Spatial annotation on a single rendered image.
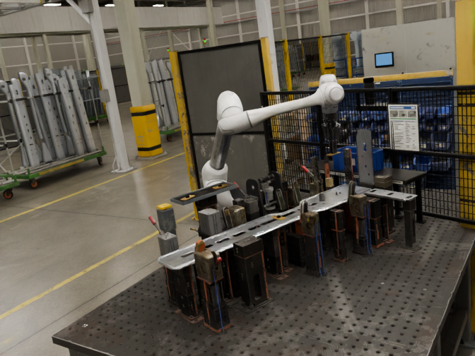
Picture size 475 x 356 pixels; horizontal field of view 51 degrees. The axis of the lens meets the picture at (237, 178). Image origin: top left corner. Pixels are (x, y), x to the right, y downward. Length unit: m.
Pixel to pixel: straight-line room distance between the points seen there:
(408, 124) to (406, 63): 6.34
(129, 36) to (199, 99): 4.98
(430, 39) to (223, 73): 4.93
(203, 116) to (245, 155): 0.67
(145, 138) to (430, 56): 5.65
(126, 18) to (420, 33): 5.50
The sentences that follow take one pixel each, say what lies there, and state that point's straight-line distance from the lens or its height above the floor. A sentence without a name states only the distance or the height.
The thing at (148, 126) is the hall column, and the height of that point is 0.67.
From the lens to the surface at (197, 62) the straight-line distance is 5.55.
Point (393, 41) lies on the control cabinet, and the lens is 9.58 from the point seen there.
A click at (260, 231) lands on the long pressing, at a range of 2.51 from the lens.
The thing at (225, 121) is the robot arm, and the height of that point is 1.52.
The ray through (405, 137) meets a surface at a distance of 3.27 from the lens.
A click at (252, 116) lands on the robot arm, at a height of 1.53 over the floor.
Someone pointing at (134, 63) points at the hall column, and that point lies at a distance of 10.37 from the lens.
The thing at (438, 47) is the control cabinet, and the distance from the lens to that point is 9.40.
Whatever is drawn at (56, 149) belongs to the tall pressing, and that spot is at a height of 0.52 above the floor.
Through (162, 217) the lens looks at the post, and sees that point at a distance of 2.61.
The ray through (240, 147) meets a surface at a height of 0.89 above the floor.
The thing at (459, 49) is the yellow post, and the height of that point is 1.74.
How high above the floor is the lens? 1.88
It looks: 14 degrees down
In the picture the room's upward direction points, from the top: 8 degrees counter-clockwise
